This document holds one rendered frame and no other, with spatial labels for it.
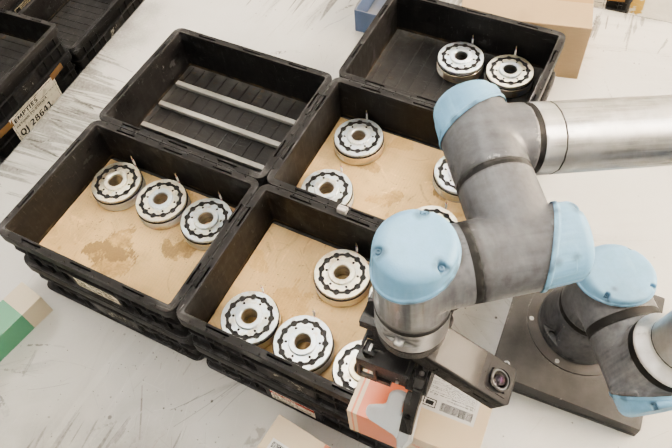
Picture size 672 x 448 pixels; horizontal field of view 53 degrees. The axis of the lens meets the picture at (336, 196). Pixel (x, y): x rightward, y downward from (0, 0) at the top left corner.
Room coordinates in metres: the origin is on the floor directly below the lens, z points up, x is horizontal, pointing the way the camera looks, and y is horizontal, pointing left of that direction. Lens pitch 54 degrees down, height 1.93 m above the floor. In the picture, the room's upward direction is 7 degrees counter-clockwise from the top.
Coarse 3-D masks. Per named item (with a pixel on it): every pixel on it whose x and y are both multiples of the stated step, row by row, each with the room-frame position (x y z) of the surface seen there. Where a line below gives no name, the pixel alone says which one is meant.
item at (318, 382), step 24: (264, 192) 0.74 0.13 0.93; (288, 192) 0.74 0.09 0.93; (240, 216) 0.70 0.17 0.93; (336, 216) 0.67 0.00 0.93; (216, 264) 0.61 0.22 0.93; (192, 288) 0.56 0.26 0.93; (216, 336) 0.47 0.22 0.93; (264, 360) 0.42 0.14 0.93; (312, 384) 0.38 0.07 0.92; (336, 384) 0.37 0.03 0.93
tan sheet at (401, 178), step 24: (384, 144) 0.90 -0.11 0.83; (408, 144) 0.90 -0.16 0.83; (312, 168) 0.86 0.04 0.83; (336, 168) 0.86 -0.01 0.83; (360, 168) 0.85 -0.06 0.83; (384, 168) 0.84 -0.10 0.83; (408, 168) 0.83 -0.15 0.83; (432, 168) 0.83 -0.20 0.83; (360, 192) 0.79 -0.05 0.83; (384, 192) 0.78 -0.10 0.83; (408, 192) 0.77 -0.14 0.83; (432, 192) 0.77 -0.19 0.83; (384, 216) 0.72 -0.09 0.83; (456, 216) 0.70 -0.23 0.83
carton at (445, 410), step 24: (360, 384) 0.29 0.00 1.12; (432, 384) 0.28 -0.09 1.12; (360, 408) 0.26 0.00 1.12; (432, 408) 0.25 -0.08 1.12; (456, 408) 0.25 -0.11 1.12; (480, 408) 0.25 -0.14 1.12; (360, 432) 0.26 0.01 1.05; (384, 432) 0.24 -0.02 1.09; (432, 432) 0.23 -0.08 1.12; (456, 432) 0.22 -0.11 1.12; (480, 432) 0.22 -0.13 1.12
